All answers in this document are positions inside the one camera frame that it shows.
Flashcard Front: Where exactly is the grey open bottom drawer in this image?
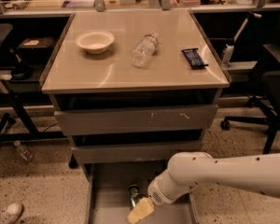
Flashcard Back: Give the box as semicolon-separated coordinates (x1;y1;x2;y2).
85;161;200;224

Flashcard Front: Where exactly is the grey top drawer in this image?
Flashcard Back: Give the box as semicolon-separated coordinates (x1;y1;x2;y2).
55;105;217;135

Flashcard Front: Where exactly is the black box under desk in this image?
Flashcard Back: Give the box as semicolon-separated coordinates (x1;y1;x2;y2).
17;36;56;59

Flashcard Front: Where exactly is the water bottle on floor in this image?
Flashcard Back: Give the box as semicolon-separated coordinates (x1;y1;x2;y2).
13;140;34;161

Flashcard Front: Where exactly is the dark blue snack bar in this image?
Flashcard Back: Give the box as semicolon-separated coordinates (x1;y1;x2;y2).
182;48;208;69

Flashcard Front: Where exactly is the black desk frame leg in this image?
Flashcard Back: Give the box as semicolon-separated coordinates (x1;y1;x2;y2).
0;72;68;166

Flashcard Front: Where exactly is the grey drawer cabinet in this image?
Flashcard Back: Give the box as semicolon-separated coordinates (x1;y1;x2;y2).
39;9;232;224

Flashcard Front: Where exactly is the white paper bowl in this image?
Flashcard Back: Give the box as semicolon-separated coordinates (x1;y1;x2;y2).
76;30;115;54

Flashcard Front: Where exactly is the green soda can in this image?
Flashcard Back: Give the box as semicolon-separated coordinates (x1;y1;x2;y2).
128;185;140;209

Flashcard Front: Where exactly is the white handheld tool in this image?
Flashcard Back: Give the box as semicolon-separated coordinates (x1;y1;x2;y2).
221;11;261;66

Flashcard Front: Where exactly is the clear plastic water bottle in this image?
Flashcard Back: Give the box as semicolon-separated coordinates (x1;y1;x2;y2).
132;33;159;68

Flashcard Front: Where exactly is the black joystick device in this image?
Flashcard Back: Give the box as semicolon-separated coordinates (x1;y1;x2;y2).
8;48;33;80

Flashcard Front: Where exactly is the grey middle drawer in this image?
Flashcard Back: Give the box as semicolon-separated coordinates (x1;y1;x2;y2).
72;141;203;164

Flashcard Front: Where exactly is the black office chair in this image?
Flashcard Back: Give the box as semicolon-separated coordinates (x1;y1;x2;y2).
220;0;280;156

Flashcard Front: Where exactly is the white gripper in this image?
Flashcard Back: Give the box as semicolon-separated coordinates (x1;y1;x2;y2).
127;168;199;224

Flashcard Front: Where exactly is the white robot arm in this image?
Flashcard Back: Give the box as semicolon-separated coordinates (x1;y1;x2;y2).
126;152;280;224

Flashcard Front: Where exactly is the white shoe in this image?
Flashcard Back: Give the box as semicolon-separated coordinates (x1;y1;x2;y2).
0;203;23;224

